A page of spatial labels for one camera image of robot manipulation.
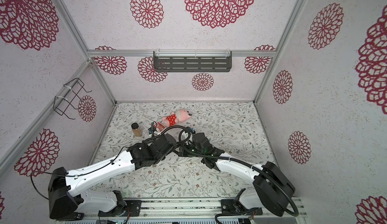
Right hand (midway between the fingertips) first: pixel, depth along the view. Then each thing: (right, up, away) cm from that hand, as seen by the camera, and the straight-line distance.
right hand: (170, 147), depth 74 cm
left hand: (+1, 0, +3) cm, 3 cm away
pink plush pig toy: (+3, +16, +29) cm, 33 cm away
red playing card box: (-12, +8, +30) cm, 33 cm away
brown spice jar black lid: (-25, +6, +22) cm, 34 cm away
